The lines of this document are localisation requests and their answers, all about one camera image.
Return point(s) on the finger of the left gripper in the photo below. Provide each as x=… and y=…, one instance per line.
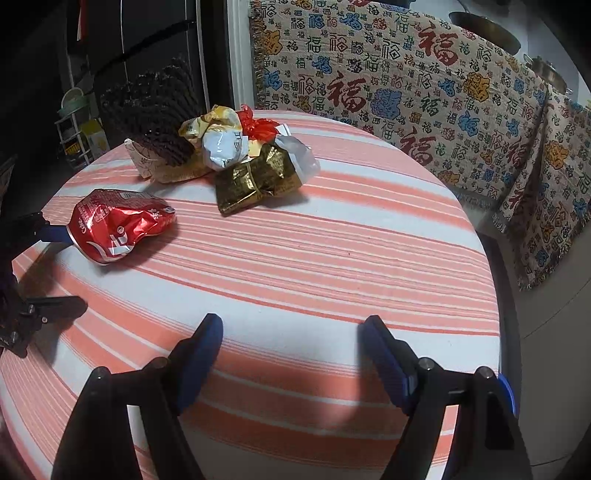
x=44, y=310
x=33, y=228

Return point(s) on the white red-yellow wrapper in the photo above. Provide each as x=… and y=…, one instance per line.
x=305, y=164

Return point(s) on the steel pot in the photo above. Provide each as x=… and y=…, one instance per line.
x=547, y=72

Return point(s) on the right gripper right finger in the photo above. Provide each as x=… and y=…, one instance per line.
x=487, y=442

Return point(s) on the striped pink white tablecloth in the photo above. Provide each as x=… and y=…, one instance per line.
x=290, y=395

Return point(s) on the patterned fu character blanket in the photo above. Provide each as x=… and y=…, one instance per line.
x=457, y=104

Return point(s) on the red plastic bag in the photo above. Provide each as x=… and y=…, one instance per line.
x=263, y=130

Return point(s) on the white storage rack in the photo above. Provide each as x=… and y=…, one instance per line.
x=81, y=135

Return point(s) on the dark metal wok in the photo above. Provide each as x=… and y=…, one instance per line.
x=486, y=28

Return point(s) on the cream patterned paper box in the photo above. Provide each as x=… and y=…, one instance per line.
x=152, y=167

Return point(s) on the silver yellow snack wrapper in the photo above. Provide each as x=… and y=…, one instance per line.
x=217, y=135

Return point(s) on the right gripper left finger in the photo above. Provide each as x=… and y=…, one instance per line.
x=97, y=441

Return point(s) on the gold foil wrapper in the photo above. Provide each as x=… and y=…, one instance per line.
x=271, y=174

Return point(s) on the crushed red snack bag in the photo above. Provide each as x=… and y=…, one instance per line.
x=107, y=224

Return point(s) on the white door frame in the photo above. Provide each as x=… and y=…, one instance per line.
x=240, y=53

